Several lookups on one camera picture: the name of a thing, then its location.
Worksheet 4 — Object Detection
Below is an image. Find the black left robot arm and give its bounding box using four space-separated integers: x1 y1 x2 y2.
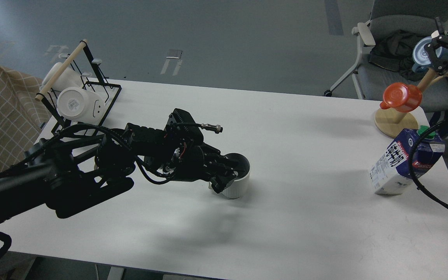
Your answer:
0 108 249 259

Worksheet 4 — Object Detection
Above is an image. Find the white ribbed ceramic mug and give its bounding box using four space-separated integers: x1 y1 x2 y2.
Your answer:
208 153 251 199

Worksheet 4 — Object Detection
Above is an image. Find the beige checked tablecloth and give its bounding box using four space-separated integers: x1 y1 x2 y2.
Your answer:
0 65 51 172

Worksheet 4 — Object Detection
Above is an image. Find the wooden mug tree stand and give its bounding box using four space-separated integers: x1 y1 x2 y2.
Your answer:
374 32 448 138

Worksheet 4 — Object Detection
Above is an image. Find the grey office chair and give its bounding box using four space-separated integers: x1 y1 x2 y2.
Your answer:
325 0 448 101

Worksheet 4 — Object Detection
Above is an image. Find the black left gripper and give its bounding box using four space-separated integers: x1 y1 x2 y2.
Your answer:
160 143 244 194

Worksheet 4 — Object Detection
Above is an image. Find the orange mug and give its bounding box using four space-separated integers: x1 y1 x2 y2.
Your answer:
379 82 423 113

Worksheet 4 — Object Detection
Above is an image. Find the dark cloth on chair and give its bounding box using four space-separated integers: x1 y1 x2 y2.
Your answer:
368 30 425 81

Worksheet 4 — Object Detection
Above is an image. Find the white smiley face mug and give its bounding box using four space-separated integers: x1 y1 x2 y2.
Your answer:
57 87 107 125

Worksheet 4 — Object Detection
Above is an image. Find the blue white milk carton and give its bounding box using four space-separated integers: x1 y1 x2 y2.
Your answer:
368 126 445 195

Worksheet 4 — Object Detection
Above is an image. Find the black wire cup rack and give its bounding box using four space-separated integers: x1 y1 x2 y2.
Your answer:
35 39 122 133

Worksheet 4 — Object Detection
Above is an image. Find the white mug behind rack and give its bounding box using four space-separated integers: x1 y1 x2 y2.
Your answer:
40 62 83 92

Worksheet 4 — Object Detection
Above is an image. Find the blue mug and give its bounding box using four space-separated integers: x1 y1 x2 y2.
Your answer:
412 37 448 73

